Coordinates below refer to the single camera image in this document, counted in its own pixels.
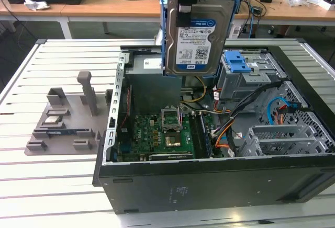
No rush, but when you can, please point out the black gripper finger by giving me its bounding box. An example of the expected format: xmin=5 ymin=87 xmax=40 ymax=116
xmin=175 ymin=4 xmax=192 ymax=28

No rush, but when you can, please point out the hard disk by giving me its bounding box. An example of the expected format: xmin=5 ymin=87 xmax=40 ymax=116
xmin=159 ymin=0 xmax=240 ymax=78

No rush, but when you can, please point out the silver disk bay cage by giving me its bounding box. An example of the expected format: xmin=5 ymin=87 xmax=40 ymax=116
xmin=216 ymin=51 xmax=288 ymax=109

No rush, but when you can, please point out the silver power supply unit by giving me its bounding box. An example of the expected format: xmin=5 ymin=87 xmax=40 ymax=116
xmin=127 ymin=53 xmax=184 ymax=106

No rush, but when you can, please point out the wooden desk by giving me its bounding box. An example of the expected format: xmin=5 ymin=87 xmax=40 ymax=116
xmin=0 ymin=0 xmax=335 ymax=40

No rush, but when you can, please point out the black RAM slot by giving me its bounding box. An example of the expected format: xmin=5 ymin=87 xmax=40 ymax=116
xmin=188 ymin=112 xmax=203 ymax=159
xmin=194 ymin=112 xmax=207 ymax=159

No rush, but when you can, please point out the green motherboard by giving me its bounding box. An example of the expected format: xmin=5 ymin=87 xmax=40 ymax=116
xmin=114 ymin=107 xmax=224 ymax=162

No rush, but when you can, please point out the CPU socket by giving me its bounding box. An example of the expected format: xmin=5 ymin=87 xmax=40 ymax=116
xmin=164 ymin=132 xmax=183 ymax=148

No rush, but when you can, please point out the dark RAM stick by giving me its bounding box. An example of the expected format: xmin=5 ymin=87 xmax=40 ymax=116
xmin=46 ymin=129 xmax=79 ymax=135
xmin=199 ymin=112 xmax=213 ymax=158

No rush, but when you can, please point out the white small box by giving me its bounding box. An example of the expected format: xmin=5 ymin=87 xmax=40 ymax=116
xmin=317 ymin=0 xmax=335 ymax=12

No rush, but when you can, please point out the black graphics card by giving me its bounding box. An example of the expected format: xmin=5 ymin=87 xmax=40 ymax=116
xmin=148 ymin=151 xmax=196 ymax=162

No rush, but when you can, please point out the crumpled white paper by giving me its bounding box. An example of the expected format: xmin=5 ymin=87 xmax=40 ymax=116
xmin=23 ymin=0 xmax=51 ymax=12

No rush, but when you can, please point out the silver perforated drive cage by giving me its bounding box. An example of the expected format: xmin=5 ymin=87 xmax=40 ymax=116
xmin=236 ymin=123 xmax=335 ymax=158

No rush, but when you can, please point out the silver CPU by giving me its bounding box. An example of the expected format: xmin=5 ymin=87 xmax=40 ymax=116
xmin=43 ymin=115 xmax=62 ymax=124

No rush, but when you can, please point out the grey plastic parts rack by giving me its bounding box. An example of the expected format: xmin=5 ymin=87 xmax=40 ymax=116
xmin=24 ymin=70 xmax=116 ymax=157

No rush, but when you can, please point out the black open PC case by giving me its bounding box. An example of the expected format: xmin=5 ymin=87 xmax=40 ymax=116
xmin=93 ymin=38 xmax=335 ymax=214

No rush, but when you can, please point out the blue hanging cable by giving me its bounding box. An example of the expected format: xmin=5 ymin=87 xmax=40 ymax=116
xmin=248 ymin=0 xmax=256 ymax=39

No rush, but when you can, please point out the blue plastic carrier handle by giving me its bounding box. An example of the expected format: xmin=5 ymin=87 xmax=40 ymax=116
xmin=224 ymin=51 xmax=254 ymax=75

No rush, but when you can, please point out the yellow wire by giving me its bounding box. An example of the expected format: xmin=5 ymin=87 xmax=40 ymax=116
xmin=182 ymin=76 xmax=208 ymax=104

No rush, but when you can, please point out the metal socket cover frame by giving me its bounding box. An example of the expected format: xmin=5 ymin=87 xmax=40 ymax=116
xmin=160 ymin=106 xmax=182 ymax=132

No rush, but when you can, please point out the red wire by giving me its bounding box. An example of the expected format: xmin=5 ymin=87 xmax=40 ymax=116
xmin=122 ymin=85 xmax=132 ymax=130

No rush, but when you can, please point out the black cable bundle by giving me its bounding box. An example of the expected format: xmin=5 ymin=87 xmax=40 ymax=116
xmin=209 ymin=81 xmax=285 ymax=140

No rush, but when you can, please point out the blue SATA cable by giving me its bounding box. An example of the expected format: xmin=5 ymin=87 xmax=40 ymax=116
xmin=266 ymin=96 xmax=292 ymax=128

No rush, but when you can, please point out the orange wire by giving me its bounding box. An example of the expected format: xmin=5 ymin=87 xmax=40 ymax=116
xmin=214 ymin=131 xmax=238 ymax=150

